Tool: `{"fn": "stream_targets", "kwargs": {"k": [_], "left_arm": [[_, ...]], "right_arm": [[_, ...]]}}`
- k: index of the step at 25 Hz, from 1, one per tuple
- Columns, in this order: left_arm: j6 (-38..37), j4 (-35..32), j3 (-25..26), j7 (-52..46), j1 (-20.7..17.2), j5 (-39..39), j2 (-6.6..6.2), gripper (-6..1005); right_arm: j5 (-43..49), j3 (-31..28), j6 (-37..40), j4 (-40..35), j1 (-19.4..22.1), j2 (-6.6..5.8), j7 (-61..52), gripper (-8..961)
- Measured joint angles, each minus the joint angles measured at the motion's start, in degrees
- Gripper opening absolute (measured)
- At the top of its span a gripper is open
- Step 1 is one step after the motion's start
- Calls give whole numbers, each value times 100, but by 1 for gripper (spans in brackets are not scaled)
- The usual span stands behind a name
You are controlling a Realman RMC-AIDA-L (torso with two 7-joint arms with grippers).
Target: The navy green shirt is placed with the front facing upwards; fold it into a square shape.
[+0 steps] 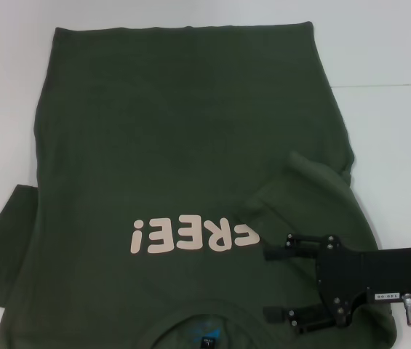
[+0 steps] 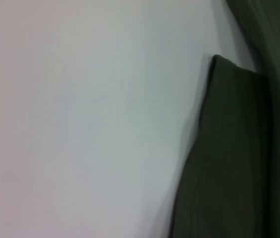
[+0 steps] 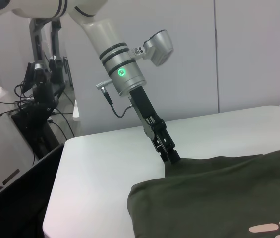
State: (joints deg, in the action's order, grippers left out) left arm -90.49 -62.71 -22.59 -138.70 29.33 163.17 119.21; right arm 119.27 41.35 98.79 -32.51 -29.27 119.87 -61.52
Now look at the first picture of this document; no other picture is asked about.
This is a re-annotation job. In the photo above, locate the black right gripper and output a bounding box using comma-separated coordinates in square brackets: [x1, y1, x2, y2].
[261, 232, 411, 334]

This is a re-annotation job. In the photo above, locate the dark green FREE t-shirt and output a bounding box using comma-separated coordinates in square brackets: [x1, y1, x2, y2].
[0, 21, 398, 349]

